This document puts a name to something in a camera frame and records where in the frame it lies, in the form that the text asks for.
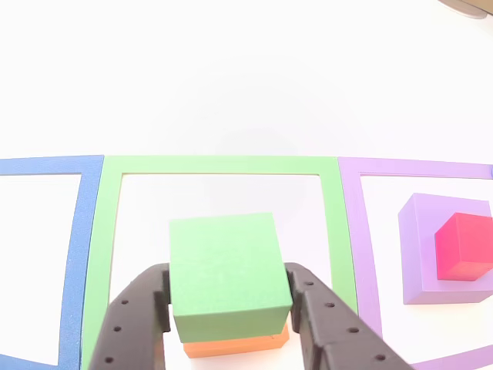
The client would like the orange block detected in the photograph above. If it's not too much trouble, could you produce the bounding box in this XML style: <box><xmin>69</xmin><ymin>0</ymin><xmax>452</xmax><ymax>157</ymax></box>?
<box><xmin>183</xmin><ymin>323</ymin><xmax>290</xmax><ymax>359</ymax></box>

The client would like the green block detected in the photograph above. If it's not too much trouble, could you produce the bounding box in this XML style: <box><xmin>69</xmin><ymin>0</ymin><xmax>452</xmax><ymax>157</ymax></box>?
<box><xmin>168</xmin><ymin>212</ymin><xmax>293</xmax><ymax>344</ymax></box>

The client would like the small red cube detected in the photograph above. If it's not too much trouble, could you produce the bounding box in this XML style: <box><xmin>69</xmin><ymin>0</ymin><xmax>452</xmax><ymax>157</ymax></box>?
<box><xmin>434</xmin><ymin>211</ymin><xmax>493</xmax><ymax>282</ymax></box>

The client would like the purple block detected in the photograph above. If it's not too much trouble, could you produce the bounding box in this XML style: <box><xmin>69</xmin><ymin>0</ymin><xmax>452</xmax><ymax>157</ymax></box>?
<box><xmin>397</xmin><ymin>192</ymin><xmax>493</xmax><ymax>305</ymax></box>

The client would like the blue square frame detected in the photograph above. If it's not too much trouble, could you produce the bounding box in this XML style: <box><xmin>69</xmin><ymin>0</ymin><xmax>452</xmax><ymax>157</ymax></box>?
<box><xmin>0</xmin><ymin>154</ymin><xmax>105</xmax><ymax>370</ymax></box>

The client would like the purple square frame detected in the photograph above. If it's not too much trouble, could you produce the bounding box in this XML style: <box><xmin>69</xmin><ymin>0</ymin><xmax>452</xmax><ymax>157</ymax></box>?
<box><xmin>337</xmin><ymin>156</ymin><xmax>493</xmax><ymax>370</ymax></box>

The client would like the green square frame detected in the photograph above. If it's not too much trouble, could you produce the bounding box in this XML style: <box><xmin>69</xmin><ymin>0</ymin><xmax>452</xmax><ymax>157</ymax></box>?
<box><xmin>80</xmin><ymin>154</ymin><xmax>360</xmax><ymax>370</ymax></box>

